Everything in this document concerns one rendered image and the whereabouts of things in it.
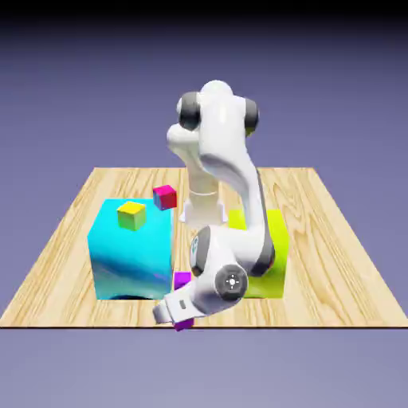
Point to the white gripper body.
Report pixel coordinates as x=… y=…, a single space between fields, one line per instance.
x=178 y=302

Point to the small purple cube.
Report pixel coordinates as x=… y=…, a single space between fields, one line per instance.
x=181 y=279
x=184 y=325

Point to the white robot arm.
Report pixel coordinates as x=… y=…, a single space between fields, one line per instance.
x=223 y=134

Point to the small yellow cube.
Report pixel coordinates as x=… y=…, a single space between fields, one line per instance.
x=131 y=216

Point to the small red cube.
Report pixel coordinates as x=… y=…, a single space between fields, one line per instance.
x=167 y=198

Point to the large cyan box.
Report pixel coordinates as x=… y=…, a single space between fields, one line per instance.
x=127 y=255

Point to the large lime box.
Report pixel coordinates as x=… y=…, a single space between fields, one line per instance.
x=278 y=236

